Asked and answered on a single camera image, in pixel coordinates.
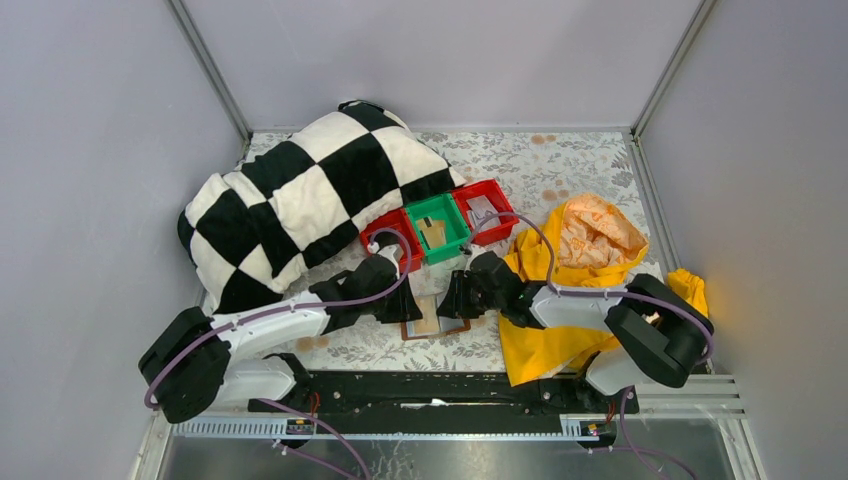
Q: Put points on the brown leather card holder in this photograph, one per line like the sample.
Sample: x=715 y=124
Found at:
x=448 y=325

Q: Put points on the gold cards in green bin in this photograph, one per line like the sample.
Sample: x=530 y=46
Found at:
x=433 y=232

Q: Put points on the left red plastic bin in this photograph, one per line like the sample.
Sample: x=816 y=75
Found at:
x=385 y=231

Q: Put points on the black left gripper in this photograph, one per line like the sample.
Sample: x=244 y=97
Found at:
x=403 y=302

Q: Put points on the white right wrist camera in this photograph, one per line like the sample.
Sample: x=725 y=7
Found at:
x=471 y=253

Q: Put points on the right red plastic bin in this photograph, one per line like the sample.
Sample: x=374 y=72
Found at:
x=491 y=189

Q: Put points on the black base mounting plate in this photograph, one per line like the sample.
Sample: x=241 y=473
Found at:
x=416 y=402

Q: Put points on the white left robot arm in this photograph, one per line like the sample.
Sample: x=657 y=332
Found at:
x=201 y=361

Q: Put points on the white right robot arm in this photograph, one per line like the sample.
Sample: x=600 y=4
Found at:
x=661 y=337

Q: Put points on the black white checkered blanket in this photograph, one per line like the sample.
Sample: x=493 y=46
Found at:
x=250 y=233

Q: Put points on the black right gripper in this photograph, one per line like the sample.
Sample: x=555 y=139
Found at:
x=460 y=299

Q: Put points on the green plastic bin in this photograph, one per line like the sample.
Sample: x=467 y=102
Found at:
x=457 y=231

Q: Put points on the white cards in red bin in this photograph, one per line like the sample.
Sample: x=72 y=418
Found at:
x=479 y=208

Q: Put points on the red plastic bin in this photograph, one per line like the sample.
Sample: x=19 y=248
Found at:
x=385 y=231
x=491 y=189

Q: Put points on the yellow raincoat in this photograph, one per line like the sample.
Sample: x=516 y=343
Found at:
x=595 y=246

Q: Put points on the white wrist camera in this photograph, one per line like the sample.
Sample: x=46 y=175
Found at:
x=471 y=253
x=394 y=253

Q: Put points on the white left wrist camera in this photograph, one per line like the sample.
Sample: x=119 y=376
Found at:
x=394 y=253

